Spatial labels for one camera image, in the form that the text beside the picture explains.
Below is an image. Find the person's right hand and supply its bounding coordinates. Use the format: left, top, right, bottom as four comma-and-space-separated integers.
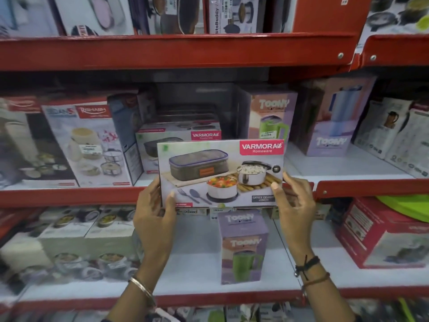
270, 172, 318, 257

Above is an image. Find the person's left hand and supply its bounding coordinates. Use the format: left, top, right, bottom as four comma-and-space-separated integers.
133, 177, 177, 266

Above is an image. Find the grey lunch box carton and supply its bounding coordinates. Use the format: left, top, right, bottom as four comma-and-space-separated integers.
156, 139, 286, 209
135, 121, 223, 175

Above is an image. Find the person's right forearm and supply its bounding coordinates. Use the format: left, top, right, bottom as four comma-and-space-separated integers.
291, 251, 356, 322

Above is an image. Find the person's left forearm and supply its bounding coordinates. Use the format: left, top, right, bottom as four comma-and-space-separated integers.
107, 260, 169, 322

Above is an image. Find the purple carton with green jug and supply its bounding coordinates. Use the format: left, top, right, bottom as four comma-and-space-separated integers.
217, 209, 269, 286
247, 90, 298, 145

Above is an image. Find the silver metal bangle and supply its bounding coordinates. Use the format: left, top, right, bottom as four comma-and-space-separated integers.
128, 276, 158, 307

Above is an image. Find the red shelf beam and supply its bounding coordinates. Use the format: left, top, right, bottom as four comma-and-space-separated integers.
0, 186, 145, 209
0, 32, 358, 72
312, 178, 429, 200
359, 34, 429, 68

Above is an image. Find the purple carton with blue jug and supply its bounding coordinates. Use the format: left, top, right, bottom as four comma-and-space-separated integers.
299, 76, 378, 157

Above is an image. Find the white tiffin set carton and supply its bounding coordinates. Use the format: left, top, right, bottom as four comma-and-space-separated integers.
42, 92, 145, 188

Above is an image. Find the stack of white lunchbox cartons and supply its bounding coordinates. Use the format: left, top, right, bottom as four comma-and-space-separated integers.
0, 205, 142, 286

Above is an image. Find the red cookware carton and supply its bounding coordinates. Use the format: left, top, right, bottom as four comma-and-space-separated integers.
335, 197, 429, 269

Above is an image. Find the white kettle carton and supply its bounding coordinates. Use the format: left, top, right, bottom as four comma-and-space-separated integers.
385, 108, 429, 179
353, 98, 413, 160

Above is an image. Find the row of cartons under shelf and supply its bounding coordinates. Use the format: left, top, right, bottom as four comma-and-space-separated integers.
144, 301, 304, 322

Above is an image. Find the green plastic lid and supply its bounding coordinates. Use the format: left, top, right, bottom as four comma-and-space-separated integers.
376, 195, 429, 224

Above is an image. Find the dark tiffin set carton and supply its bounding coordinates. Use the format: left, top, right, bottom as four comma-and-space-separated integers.
0, 96, 80, 191

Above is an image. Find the white carton with black cookware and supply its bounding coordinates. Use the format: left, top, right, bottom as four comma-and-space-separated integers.
207, 0, 266, 34

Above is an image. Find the dark pan carton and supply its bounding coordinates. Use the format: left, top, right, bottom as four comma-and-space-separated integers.
129, 0, 206, 35

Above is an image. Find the white carton with pink item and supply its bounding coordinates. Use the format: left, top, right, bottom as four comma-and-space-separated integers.
53, 0, 135, 37

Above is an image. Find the white cookware set carton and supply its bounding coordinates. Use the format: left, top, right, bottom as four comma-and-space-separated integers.
355, 0, 429, 54

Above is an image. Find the pale blue carton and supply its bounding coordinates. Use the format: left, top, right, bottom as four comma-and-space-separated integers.
0, 0, 61, 38

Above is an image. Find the black thread bracelet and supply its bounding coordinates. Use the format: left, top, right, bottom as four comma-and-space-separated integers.
294, 255, 321, 278

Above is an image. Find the brown thread bracelet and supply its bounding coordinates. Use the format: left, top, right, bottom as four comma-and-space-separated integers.
301, 272, 331, 294

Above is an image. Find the red rack upright post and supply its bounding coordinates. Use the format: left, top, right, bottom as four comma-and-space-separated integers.
292, 0, 373, 34

